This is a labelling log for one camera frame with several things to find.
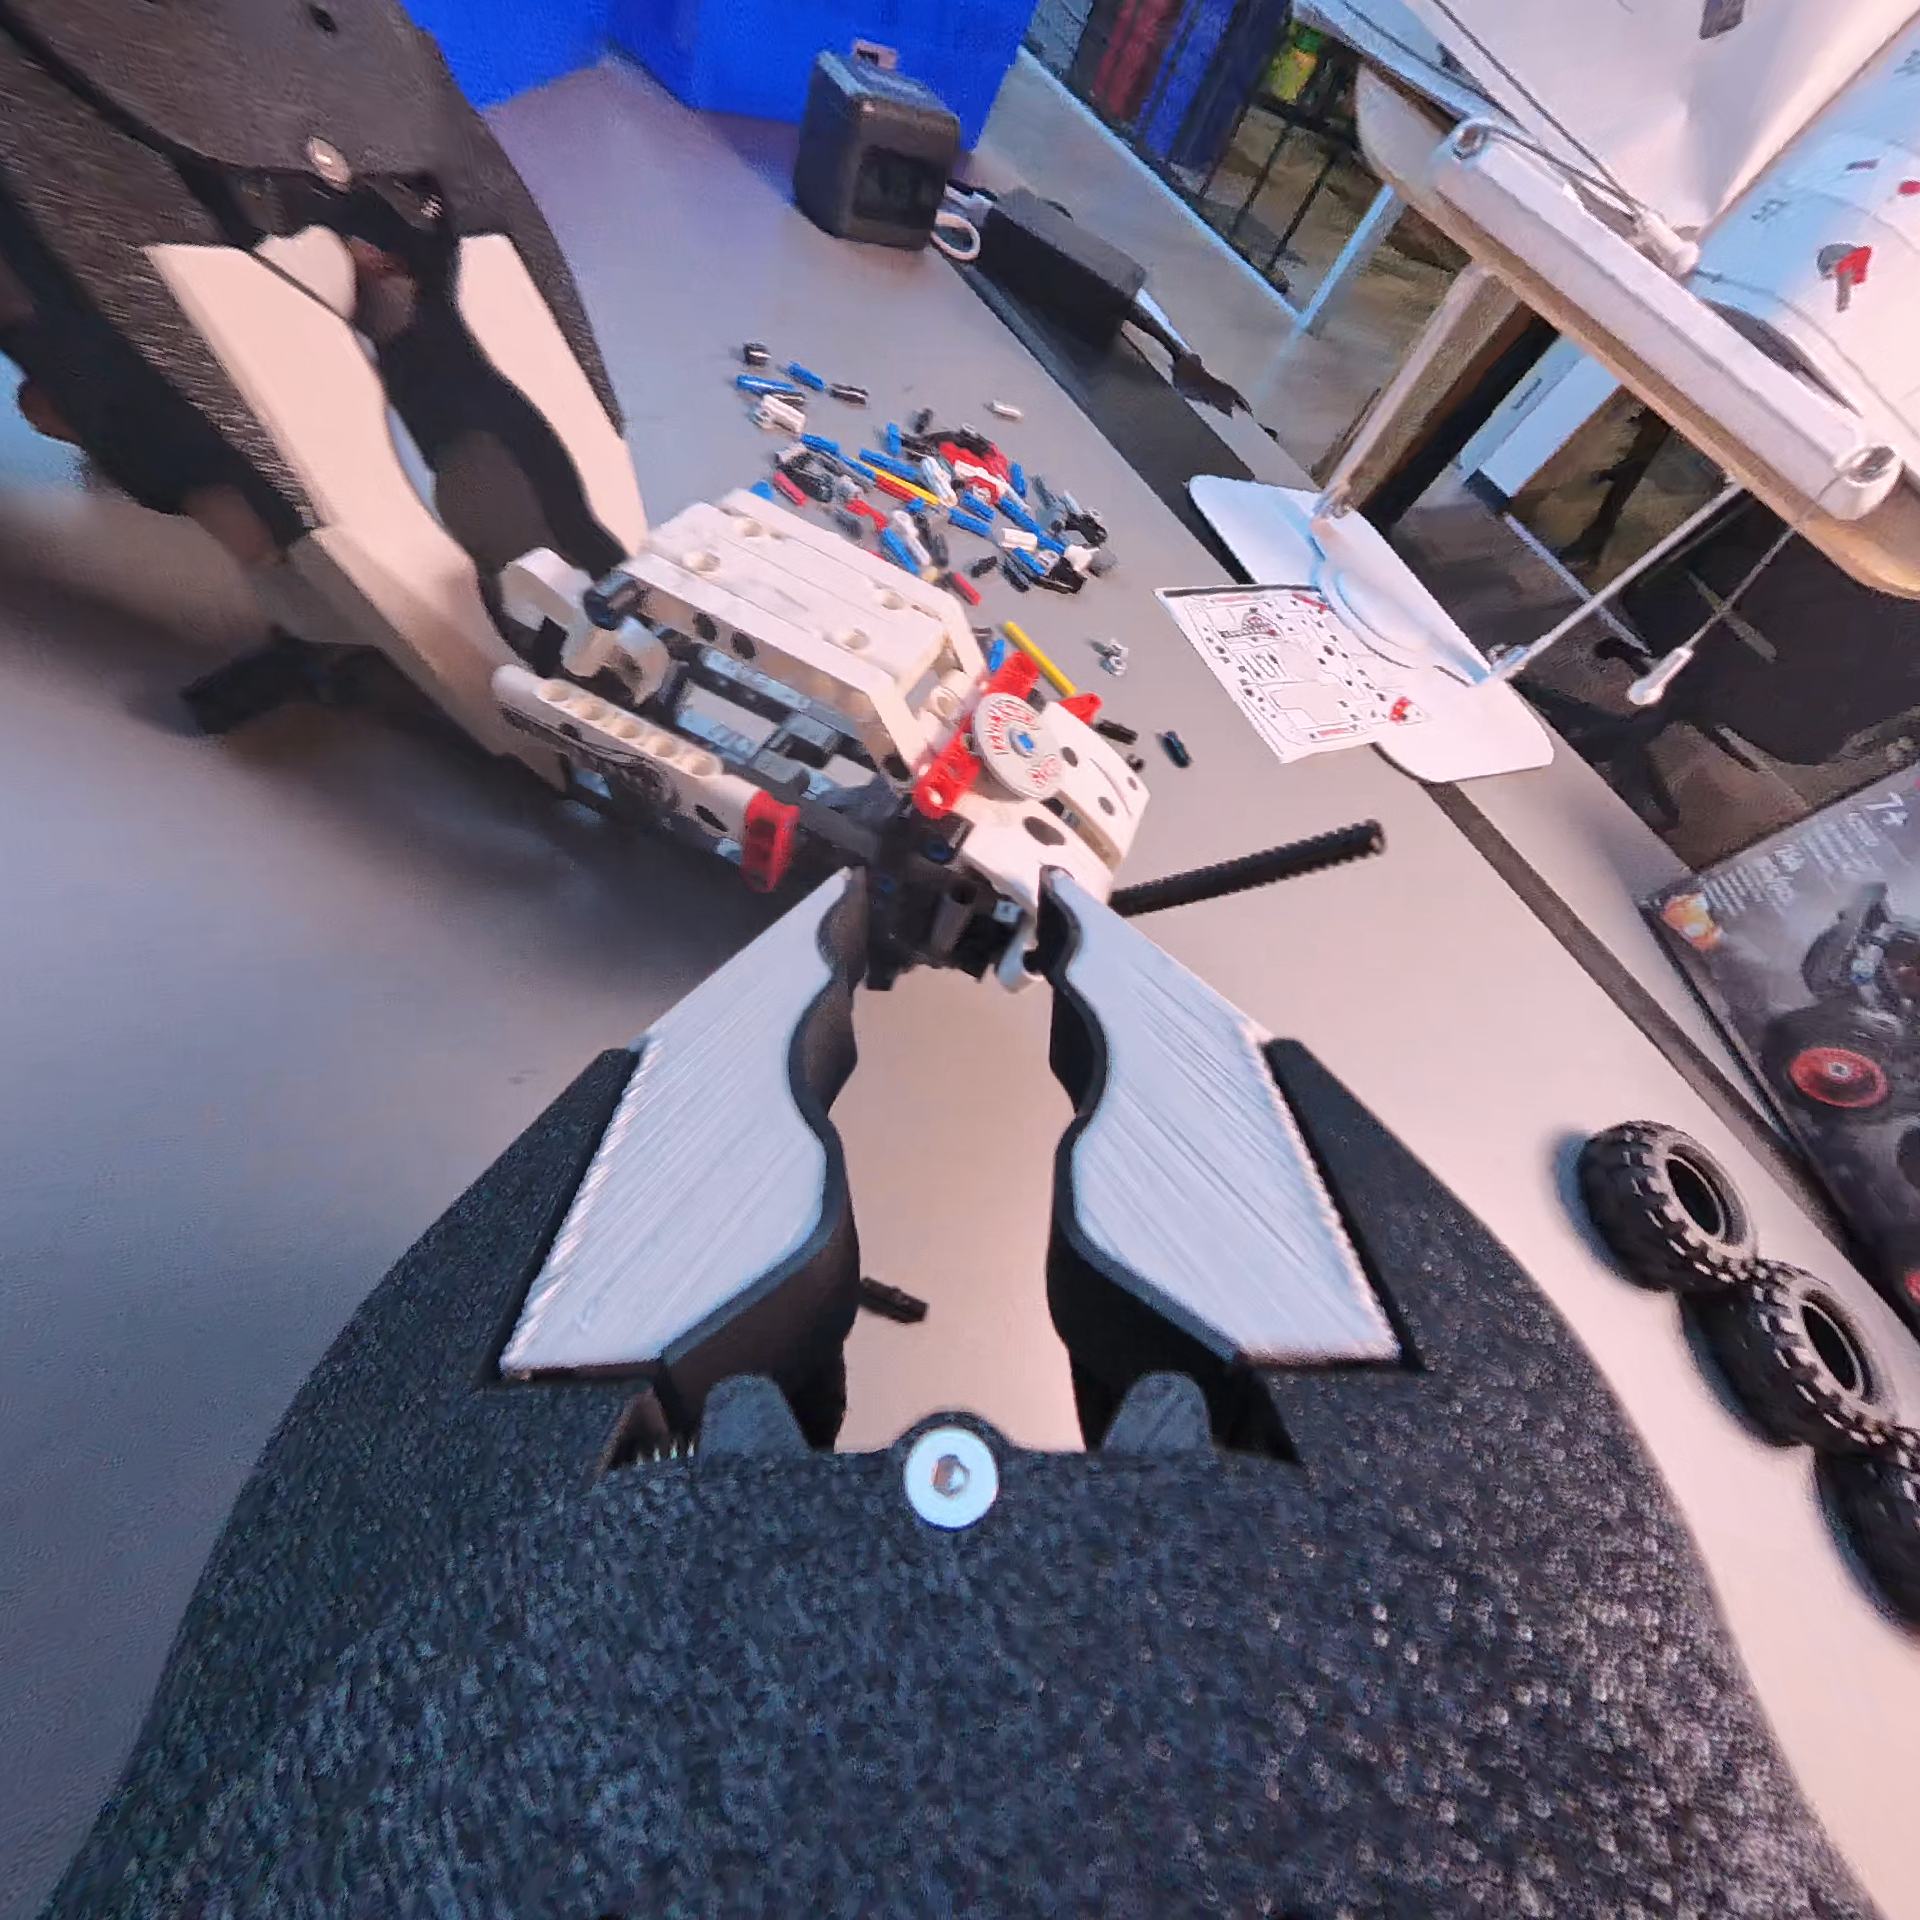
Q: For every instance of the blue plastic bin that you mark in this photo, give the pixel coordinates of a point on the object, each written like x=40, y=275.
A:
x=494, y=43
x=840, y=31

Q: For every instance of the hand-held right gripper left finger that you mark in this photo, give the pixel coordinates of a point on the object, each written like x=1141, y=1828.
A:
x=676, y=1200

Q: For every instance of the toy truck box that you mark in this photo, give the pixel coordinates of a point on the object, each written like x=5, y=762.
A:
x=1815, y=1020

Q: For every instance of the white book stand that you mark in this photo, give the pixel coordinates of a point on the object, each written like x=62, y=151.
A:
x=1622, y=315

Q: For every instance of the black box device with display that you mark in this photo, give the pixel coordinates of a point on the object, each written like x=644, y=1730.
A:
x=869, y=148

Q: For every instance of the black power adapter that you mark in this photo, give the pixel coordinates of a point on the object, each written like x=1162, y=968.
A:
x=1067, y=263

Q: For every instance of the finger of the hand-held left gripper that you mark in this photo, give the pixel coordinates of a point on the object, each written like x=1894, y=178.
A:
x=301, y=376
x=541, y=359

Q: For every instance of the black ribbed toy rod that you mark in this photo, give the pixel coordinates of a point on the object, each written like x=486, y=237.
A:
x=1261, y=867

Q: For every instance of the black toy pin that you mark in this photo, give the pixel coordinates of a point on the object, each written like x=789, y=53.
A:
x=893, y=1298

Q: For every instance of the toy truck chassis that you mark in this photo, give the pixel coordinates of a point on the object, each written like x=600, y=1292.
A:
x=811, y=600

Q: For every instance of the white sticker sheet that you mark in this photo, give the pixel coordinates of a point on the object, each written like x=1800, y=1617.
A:
x=1277, y=675

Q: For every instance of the grey desk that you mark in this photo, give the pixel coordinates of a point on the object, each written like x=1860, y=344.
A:
x=301, y=973

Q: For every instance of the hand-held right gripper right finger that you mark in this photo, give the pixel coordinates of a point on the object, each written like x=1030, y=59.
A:
x=1224, y=1184

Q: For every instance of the pile of small toy pieces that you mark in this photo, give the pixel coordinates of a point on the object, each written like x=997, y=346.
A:
x=962, y=481

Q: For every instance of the yellow toy axle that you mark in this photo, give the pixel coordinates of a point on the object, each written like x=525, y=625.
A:
x=1038, y=660

